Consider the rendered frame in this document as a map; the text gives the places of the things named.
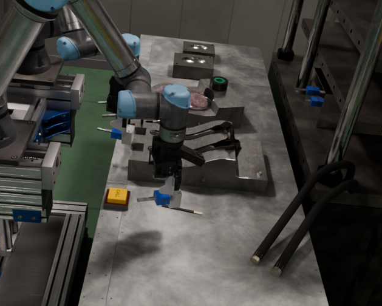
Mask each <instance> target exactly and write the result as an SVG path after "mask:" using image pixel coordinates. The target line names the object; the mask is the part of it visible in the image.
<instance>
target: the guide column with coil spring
mask: <svg viewBox="0 0 382 306"><path fill-rule="evenodd" d="M329 3H330V0H318V4H317V7H316V11H315V15H314V19H313V22H312V27H311V30H310V34H309V38H308V41H307V46H306V48H305V53H304V57H303V60H302V64H301V69H300V72H299V76H298V80H297V83H296V88H301V89H305V88H306V86H307V85H308V82H309V78H310V74H311V71H312V67H313V63H314V60H315V53H316V50H317V47H318V45H319V41H320V38H321V34H322V30H323V27H324V23H325V20H326V16H327V12H328V9H329ZM295 92H297V93H299V94H304V93H305V91H300V90H295Z"/></svg>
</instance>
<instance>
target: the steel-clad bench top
mask: <svg viewBox="0 0 382 306"><path fill-rule="evenodd" d="M184 41H189V42H195V43H205V44H214V48H215V58H214V72H213V77H216V76H218V77H224V78H226V79H227V80H228V85H229V86H230V87H231V88H232V90H233V91H234V93H235V94H236V95H237V97H238V98H239V99H240V101H241V102H242V104H243V105H244V106H245V107H244V113H243V117H242V122H241V126H240V129H234V137H235V138H240V139H246V140H258V141H261V146H262V152H263V156H264V162H265V168H266V172H267V177H268V183H267V187H266V190H265V193H259V192H247V191H235V190H228V189H216V188H204V187H197V186H185V185H180V190H181V193H182V198H181V203H180V207H178V208H183V209H188V210H192V211H198V212H202V215H200V214H194V213H191V212H186V211H180V210H176V209H171V208H165V207H162V206H161V205H159V206H157V205H156V203H155V200H151V201H145V202H137V198H142V197H152V196H153V195H154V191H155V190H159V188H160V187H162V186H163V185H165V183H154V182H142V181H135V180H128V160H129V153H130V150H131V145H127V144H122V143H121V140H119V139H117V141H116V144H115V149H114V154H113V157H112V162H111V167H110V170H109V175H108V178H107V183H106V188H105V191H104V196H103V201H102V204H101V209H100V214H99V217H98V222H97V227H96V230H95V235H94V240H93V243H92V248H91V251H90V256H89V261H88V265H87V269H86V274H85V277H84V282H83V287H82V291H81V296H80V300H79V304H78V306H329V304H328V302H327V297H326V293H325V290H324V286H323V283H322V279H321V275H320V272H319V267H318V263H317V260H316V256H315V252H314V249H313V245H312V240H311V238H310V233H309V230H308V231H307V233H306V235H305V236H304V238H303V239H302V241H301V243H300V244H299V246H298V247H297V249H296V251H295V252H294V254H293V255H292V257H291V259H290V260H289V262H288V264H287V265H286V266H285V268H284V270H283V271H282V273H281V275H280V276H275V275H274V274H273V273H272V272H271V270H272V268H273V267H274V265H275V263H276V262H277V261H278V259H279V257H280V256H281V254H282V253H283V251H284V250H285V248H286V246H287V245H288V243H289V242H290V241H291V239H292V237H293V236H294V234H295V232H296V231H297V230H298V228H299V226H300V225H301V223H302V222H303V220H304V219H305V215H304V211H303V208H302V204H301V205H300V206H299V208H298V209H297V210H296V212H295V213H294V215H293V216H292V218H291V219H290V220H289V222H288V223H287V224H286V226H285V227H284V229H283V230H282V231H281V233H280V235H278V237H277V239H276V240H275V241H274V243H273V244H272V246H271V247H270V248H269V250H268V251H267V252H266V254H265V256H264V257H263V258H262V260H261V261H260V262H259V264H257V265H256V264H254V263H253V262H252V261H251V260H250V258H251V257H252V255H253V254H254V252H255V251H256V250H257V248H258V247H259V245H260V244H261V243H262V241H263V240H264V239H265V238H266V236H267V235H268V233H269V232H270V231H271V229H272V228H273V227H274V225H275V224H276V222H277V221H278V220H279V218H280V217H281V216H282V214H283V213H284V211H285V210H286V209H287V207H288V206H289V204H291V202H292V200H293V199H294V198H295V197H296V195H297V194H298V188H297V185H296V181H295V176H294V174H293V170H292V166H291V163H290V158H289V156H288V151H287V147H286V144H285V140H284V136H283V133H282V129H281V124H280V121H279V117H278V113H277V110H276V106H275V102H274V99H273V94H272V92H271V87H270V83H269V80H268V76H267V72H266V69H265V65H264V60H263V57H262V54H261V49H260V48H257V47H247V46H237V45H231V44H221V43H214V42H205V41H195V40H188V39H178V38H168V37H162V36H152V35H142V34H141V37H140V56H139V63H140V64H141V65H142V66H144V67H146V68H147V69H148V71H149V74H150V76H151V87H152V86H155V85H156V84H159V83H173V84H180V85H183V86H186V87H197V86H198V83H199V80H191V79H184V78H174V77H172V70H173V62H174V52H176V53H182V51H183V42H184ZM127 183H128V184H127ZM109 188H122V189H128V191H130V192H131V195H130V199H129V207H128V210H127V211H125V210H123V211H122V210H118V209H106V208H104V200H105V196H106V192H107V189H109ZM119 227H120V228H119ZM118 231H119V232H118ZM116 244H117V245H116ZM115 248H116V249H115ZM112 265H113V266H112ZM109 282H110V283H109ZM108 289H109V290H108Z"/></svg>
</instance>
